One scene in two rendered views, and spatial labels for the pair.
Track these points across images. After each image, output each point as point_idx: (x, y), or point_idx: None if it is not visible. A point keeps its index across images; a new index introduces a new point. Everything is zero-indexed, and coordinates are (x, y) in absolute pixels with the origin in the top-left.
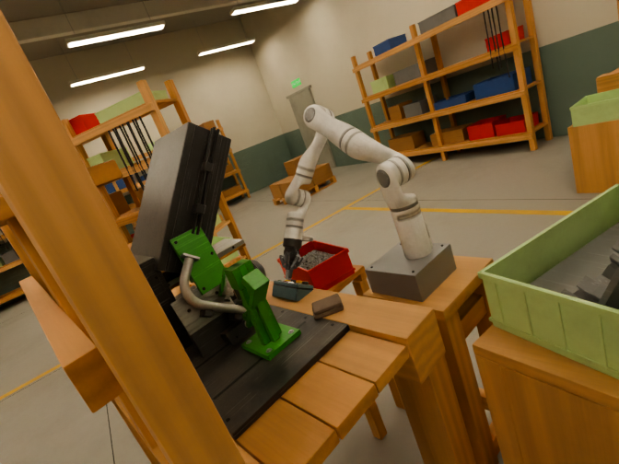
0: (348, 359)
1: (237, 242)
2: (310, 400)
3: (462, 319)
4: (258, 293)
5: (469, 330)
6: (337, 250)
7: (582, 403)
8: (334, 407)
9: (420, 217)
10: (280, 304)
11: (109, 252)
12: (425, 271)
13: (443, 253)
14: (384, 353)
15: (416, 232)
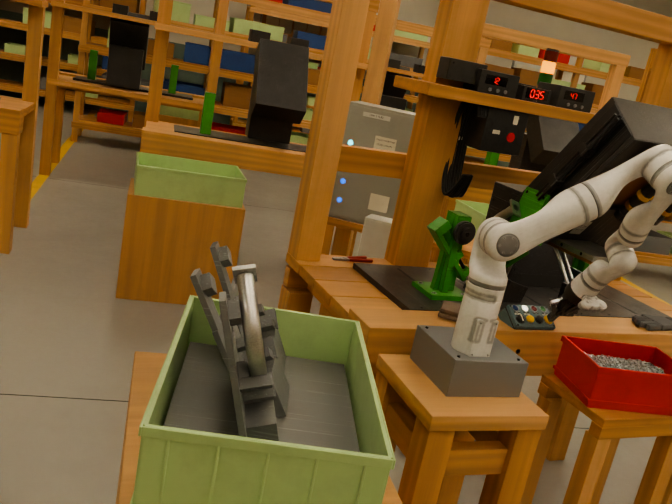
0: (370, 301)
1: (587, 253)
2: (350, 284)
3: (392, 409)
4: (432, 234)
5: (390, 431)
6: (623, 376)
7: None
8: (331, 284)
9: (466, 300)
10: None
11: (321, 103)
12: (424, 337)
13: (444, 355)
14: (353, 307)
15: (459, 310)
